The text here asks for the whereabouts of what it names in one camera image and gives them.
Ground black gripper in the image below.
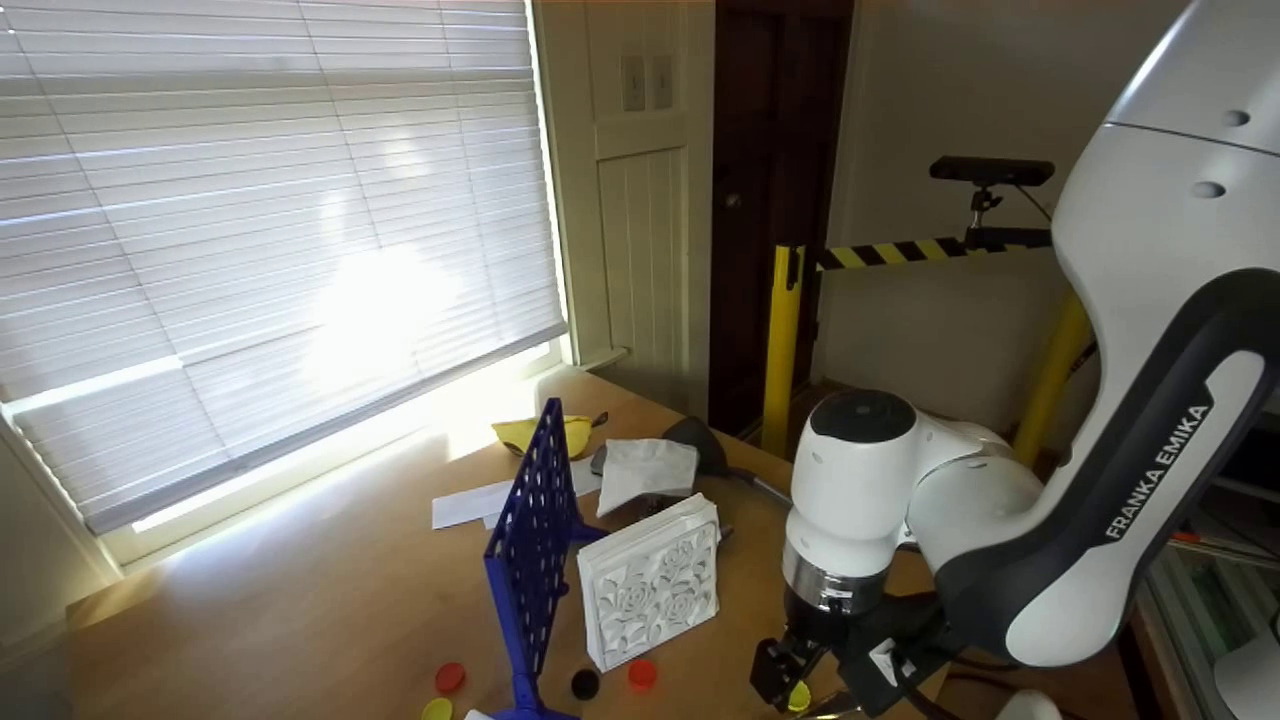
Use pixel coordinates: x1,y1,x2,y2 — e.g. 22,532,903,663
752,597,871,720

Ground blue grid gameboard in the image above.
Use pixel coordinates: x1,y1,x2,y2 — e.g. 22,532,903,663
480,395,606,720

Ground white embossed box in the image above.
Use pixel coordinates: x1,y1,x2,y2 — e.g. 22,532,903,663
573,488,727,675

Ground white paper booklet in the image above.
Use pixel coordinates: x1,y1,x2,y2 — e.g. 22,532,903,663
592,435,702,519

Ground yellow black striped barrier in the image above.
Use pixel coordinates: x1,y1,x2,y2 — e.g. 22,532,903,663
754,229,1099,471

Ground stack of white frames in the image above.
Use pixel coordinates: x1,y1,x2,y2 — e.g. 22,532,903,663
1132,524,1280,720

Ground dark wooden door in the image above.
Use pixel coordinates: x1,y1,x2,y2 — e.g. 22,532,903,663
702,0,854,435

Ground cream panel door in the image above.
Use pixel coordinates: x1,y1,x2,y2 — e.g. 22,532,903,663
532,0,715,411

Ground large white window blinds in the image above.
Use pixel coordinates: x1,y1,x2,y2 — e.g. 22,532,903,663
0,0,573,535

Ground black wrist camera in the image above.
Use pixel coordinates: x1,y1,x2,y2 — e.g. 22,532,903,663
851,636,945,716

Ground black camera on boom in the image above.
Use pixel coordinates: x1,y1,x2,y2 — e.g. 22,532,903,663
927,151,1058,258

